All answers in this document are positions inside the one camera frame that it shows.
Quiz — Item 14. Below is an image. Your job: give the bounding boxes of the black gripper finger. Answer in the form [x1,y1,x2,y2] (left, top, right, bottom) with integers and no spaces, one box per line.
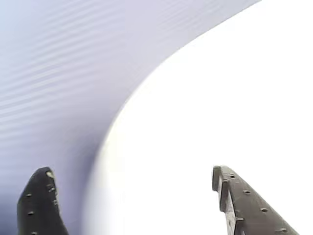
[16,166,69,235]
[211,164,301,235]

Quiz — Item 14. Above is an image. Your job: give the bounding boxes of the blue textured cloth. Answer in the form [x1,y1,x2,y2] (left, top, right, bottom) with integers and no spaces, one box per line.
[0,0,264,235]

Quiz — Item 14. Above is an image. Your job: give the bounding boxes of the white round plate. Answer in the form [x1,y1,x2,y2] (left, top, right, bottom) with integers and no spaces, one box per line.
[83,0,313,235]

